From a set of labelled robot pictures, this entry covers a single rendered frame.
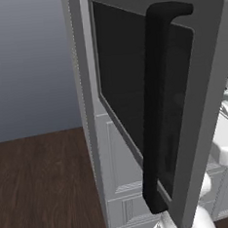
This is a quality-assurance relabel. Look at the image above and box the grey microwave door, dark window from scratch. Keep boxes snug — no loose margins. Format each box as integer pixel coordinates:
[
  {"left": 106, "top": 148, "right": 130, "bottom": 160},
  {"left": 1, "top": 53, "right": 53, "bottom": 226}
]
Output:
[{"left": 88, "top": 0, "right": 228, "bottom": 228}]

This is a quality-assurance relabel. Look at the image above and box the tall grey cabinet side panel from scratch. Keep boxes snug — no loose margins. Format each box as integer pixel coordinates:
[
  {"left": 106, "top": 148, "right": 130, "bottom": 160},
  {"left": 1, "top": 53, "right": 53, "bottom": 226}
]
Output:
[{"left": 60, "top": 0, "right": 111, "bottom": 228}]

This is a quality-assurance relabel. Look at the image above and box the black microwave door handle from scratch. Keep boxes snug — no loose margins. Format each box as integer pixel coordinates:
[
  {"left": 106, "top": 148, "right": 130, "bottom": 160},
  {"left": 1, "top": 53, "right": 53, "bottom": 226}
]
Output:
[{"left": 125, "top": 0, "right": 212, "bottom": 216}]

